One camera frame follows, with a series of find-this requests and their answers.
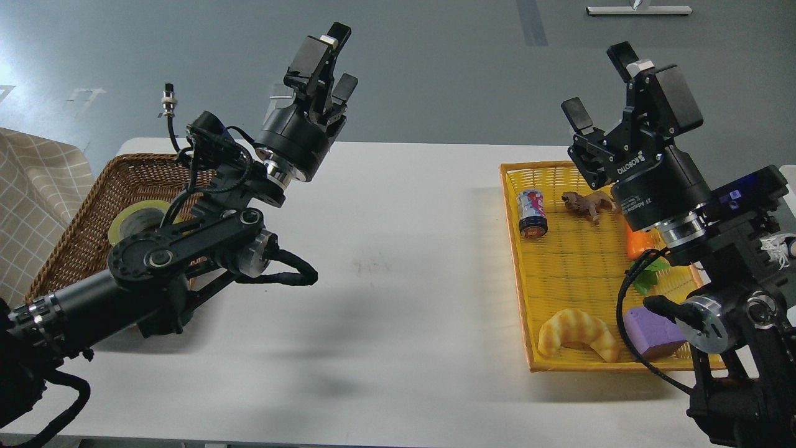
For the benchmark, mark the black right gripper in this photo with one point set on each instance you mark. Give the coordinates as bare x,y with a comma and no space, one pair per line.
652,180

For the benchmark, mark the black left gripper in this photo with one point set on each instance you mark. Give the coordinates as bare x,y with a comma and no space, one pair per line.
288,132

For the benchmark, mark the yellow tape roll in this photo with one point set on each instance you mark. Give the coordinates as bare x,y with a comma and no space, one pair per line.
141,216

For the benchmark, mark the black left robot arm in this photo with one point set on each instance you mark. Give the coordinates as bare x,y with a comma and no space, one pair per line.
208,238

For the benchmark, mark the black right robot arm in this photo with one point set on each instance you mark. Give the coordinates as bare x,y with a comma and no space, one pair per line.
740,338

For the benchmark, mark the brown toy lion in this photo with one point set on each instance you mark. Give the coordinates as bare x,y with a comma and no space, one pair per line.
588,204

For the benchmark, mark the orange toy carrot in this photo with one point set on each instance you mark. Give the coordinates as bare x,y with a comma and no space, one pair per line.
637,242

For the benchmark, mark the white metal floor bar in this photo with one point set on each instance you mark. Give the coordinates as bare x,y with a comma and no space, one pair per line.
638,11

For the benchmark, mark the yellow plastic basket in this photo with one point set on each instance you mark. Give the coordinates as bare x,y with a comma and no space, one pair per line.
575,265

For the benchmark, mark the small drink can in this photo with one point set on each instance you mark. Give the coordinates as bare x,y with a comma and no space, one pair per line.
533,221

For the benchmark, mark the white sneaker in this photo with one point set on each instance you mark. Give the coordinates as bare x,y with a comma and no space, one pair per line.
780,248

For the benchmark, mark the toy croissant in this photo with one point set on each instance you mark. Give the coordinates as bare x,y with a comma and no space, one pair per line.
576,326

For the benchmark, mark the purple foam block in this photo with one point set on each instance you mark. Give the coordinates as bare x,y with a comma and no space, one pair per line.
653,336

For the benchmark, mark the brown wicker basket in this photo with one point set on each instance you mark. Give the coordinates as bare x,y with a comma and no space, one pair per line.
83,248

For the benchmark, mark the beige checkered cloth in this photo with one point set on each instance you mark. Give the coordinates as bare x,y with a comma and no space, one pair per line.
43,184

